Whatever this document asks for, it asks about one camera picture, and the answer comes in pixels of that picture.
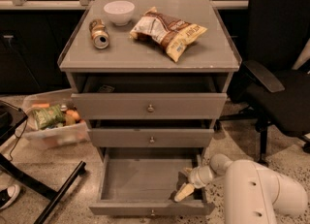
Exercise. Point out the orange fruit in bin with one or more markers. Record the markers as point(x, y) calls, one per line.
point(74, 115)

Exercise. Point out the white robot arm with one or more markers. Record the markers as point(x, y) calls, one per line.
point(252, 192)

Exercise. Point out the grey middle drawer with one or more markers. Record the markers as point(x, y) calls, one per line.
point(151, 133)

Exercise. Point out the brown yellow chip bag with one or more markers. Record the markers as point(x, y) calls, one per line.
point(171, 33)

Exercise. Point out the grey drawer cabinet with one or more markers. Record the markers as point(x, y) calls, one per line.
point(212, 55)

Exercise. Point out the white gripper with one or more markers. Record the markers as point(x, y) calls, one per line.
point(196, 177)

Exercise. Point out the grey top drawer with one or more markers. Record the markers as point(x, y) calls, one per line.
point(149, 96)

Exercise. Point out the white ceramic bowl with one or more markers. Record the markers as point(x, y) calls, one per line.
point(119, 12)

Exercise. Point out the black office chair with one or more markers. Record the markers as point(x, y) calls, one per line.
point(276, 91)

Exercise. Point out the black white sneaker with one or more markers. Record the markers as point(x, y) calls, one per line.
point(9, 195)

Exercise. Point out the green snack bag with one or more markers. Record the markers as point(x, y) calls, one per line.
point(46, 117)

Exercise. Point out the gold drink can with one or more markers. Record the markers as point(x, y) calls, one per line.
point(99, 33)

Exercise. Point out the grey drawer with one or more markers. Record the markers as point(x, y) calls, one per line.
point(151, 133)
point(149, 96)
point(143, 181)

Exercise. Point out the clear plastic storage bin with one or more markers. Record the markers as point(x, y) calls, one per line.
point(60, 134)

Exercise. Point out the grey bottom drawer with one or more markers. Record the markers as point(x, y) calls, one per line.
point(143, 181)

